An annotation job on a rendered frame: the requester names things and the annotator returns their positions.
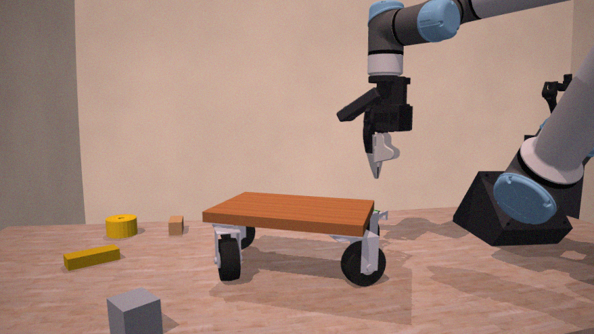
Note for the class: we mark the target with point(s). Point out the brown rectangular block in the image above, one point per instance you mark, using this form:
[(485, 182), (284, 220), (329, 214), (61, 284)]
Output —
[(175, 225)]

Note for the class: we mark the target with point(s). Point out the yellow short cylinder with center hole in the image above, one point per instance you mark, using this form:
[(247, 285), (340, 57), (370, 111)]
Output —
[(121, 226)]

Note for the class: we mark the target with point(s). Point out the yellow rectangular bar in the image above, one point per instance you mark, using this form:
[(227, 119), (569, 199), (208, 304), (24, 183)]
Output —
[(91, 257)]

